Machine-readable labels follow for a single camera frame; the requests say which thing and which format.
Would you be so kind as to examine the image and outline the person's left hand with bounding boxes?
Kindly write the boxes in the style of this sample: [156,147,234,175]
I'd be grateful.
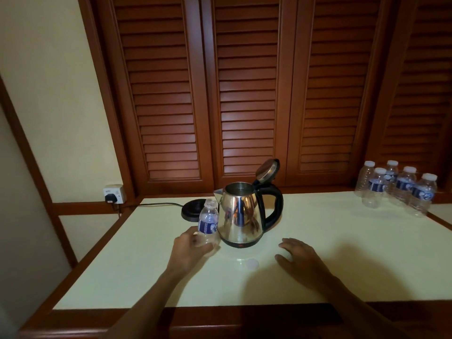
[166,226,215,279]

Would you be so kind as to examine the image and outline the person's right hand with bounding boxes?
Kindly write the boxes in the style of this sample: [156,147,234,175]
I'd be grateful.
[274,238,333,291]

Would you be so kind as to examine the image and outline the clear water bottle blue label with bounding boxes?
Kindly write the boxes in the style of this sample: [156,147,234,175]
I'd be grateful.
[362,167,387,209]
[406,173,438,218]
[196,198,220,248]
[391,166,417,205]
[384,160,399,194]

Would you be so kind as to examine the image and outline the steel electric kettle black handle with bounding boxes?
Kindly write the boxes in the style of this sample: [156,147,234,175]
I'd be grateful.
[213,158,284,249]

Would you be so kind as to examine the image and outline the clear unlabeled water bottle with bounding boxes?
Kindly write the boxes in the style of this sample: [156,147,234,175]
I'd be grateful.
[354,161,376,197]

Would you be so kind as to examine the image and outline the person's right forearm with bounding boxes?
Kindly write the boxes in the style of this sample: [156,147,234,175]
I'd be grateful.
[319,275,414,339]

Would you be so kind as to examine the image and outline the person's left forearm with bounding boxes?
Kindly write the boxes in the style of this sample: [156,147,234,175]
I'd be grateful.
[104,270,184,339]

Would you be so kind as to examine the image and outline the black round kettle base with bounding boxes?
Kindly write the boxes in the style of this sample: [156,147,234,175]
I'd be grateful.
[181,198,207,223]

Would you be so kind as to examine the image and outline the wooden cabinet cream top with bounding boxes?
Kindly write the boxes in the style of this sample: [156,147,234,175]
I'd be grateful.
[17,188,452,339]

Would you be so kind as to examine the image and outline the brown louvered wooden shutter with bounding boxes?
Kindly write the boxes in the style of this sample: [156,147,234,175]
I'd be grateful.
[200,0,298,187]
[93,0,215,195]
[285,0,395,186]
[365,0,452,190]

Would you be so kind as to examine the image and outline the white wall socket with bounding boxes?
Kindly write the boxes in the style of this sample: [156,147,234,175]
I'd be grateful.
[103,185,127,204]

